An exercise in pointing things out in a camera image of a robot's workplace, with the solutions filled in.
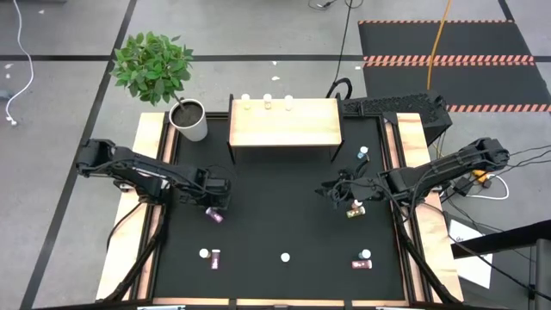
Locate black perforated computer case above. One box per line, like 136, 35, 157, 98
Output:
337, 90, 454, 146

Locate black beam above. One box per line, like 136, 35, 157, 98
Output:
450, 218, 551, 260

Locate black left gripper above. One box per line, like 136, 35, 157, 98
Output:
201, 175, 233, 213

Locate white floor cable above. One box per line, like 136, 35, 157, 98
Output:
3, 0, 35, 127

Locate wooden shelf black metal legs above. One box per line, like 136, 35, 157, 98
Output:
226, 93, 345, 165

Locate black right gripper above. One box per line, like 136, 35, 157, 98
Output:
316, 170, 384, 210

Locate green leafy plant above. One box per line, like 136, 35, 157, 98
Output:
109, 30, 195, 114

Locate black floor mat striped edge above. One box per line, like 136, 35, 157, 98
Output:
357, 19, 536, 65
362, 55, 551, 114

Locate white paper sheet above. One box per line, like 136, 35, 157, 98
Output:
447, 218, 494, 290

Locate white plant pot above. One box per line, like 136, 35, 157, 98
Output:
168, 97, 209, 143

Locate yellow hanging power cable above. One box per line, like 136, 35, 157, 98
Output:
425, 0, 453, 91

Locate wooden table side board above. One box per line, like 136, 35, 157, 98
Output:
95, 111, 177, 302
385, 112, 465, 302

